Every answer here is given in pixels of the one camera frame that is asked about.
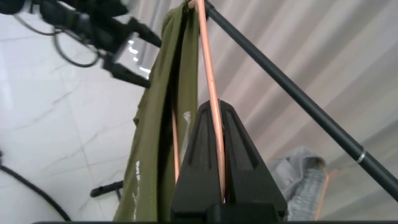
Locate green garment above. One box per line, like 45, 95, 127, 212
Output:
112, 0, 200, 222

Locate pale grey shorts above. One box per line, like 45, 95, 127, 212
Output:
269, 146, 329, 222

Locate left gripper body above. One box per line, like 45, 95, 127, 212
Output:
40, 2, 134, 55

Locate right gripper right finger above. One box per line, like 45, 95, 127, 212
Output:
219, 100, 288, 222

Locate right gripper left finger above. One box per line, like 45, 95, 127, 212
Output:
170, 100, 225, 222

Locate pink clothes hanger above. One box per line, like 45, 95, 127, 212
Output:
313, 166, 339, 221
170, 0, 227, 200

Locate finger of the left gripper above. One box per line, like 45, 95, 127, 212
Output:
101, 54, 152, 90
127, 17, 163, 49

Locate black clothes rack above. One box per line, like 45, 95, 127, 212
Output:
90, 0, 398, 203

